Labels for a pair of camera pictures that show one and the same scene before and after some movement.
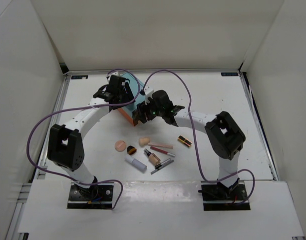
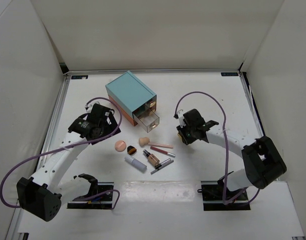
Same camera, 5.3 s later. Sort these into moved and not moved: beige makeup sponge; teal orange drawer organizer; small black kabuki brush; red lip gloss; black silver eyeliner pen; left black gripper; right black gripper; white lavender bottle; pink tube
Moved: teal orange drawer organizer; right black gripper; left black gripper
Not moved: red lip gloss; beige makeup sponge; pink tube; black silver eyeliner pen; small black kabuki brush; white lavender bottle
